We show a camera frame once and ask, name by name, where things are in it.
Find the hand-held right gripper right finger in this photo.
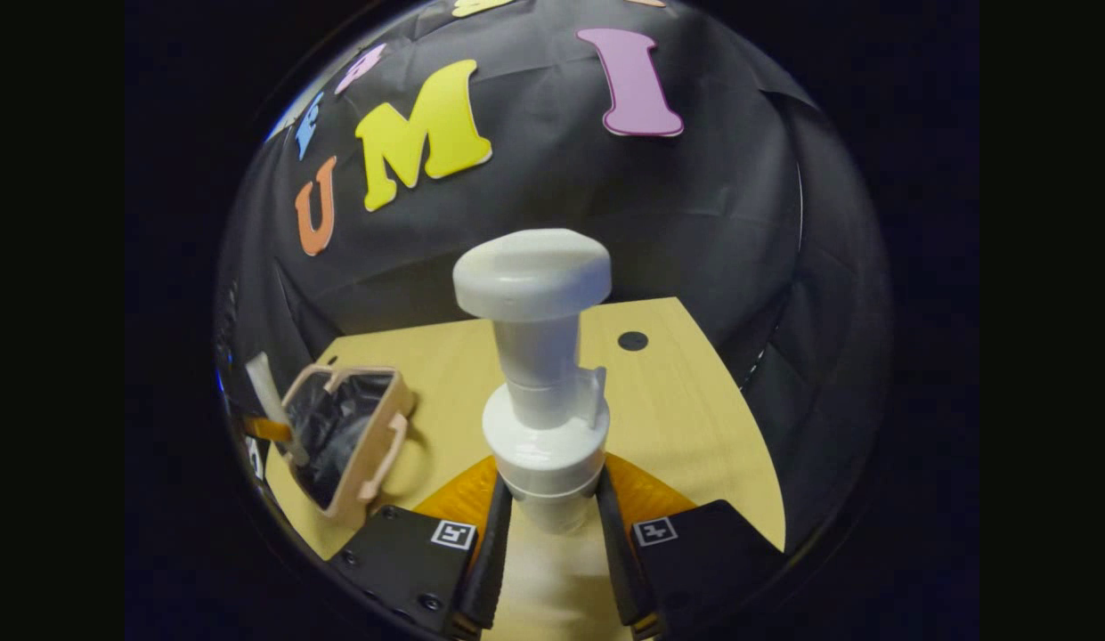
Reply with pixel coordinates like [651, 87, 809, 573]
[595, 454, 786, 641]

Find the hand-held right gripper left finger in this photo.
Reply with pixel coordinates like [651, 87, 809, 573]
[328, 456, 515, 641]

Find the white squeeze tube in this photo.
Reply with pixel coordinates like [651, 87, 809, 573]
[246, 352, 311, 467]

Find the white pump bottle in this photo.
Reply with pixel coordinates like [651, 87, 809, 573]
[452, 229, 613, 641]

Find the black backdrop cloth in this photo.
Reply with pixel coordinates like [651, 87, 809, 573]
[215, 0, 893, 553]

